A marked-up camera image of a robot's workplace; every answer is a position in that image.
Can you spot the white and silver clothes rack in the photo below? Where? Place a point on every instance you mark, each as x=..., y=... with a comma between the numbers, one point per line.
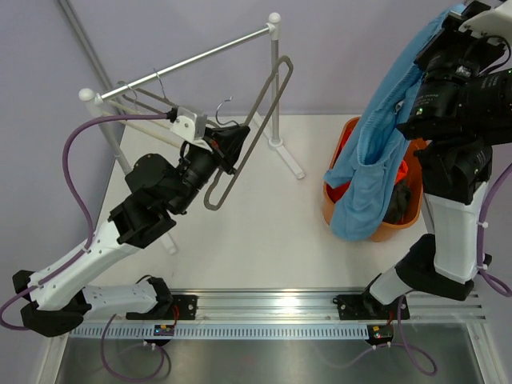
x=188, y=62

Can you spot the white clothes hanger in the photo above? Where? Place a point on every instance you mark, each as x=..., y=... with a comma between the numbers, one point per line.
x=158, y=129

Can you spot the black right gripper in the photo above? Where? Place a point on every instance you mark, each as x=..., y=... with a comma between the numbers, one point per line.
x=454, y=37

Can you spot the light blue shorts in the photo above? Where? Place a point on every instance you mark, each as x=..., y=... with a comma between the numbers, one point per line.
x=370, y=159

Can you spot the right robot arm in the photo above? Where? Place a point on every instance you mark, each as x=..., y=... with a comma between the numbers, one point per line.
x=462, y=110

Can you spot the white slotted cable duct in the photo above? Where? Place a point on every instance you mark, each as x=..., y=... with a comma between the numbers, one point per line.
x=190, y=331

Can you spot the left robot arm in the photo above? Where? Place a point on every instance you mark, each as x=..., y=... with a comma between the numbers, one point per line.
x=61, y=297

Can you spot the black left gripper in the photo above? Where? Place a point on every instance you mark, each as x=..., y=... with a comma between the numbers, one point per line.
x=227, y=141

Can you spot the orange plastic basket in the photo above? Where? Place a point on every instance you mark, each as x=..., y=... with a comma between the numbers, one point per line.
x=414, y=181

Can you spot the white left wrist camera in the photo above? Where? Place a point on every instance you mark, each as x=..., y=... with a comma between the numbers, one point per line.
x=189, y=124

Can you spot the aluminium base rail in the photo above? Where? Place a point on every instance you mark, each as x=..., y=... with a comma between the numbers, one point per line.
x=316, y=305

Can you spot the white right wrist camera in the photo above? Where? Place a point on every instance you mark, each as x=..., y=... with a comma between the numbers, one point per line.
x=496, y=21

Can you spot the orange shorts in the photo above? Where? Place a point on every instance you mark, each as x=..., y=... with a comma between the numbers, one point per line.
x=402, y=170

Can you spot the grey clothes hanger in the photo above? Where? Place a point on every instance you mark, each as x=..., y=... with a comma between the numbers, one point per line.
x=138, y=95

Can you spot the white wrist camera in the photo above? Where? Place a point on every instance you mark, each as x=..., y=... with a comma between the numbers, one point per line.
x=189, y=124
x=496, y=21

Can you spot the olive green shorts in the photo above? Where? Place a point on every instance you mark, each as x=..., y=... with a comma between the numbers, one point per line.
x=399, y=203

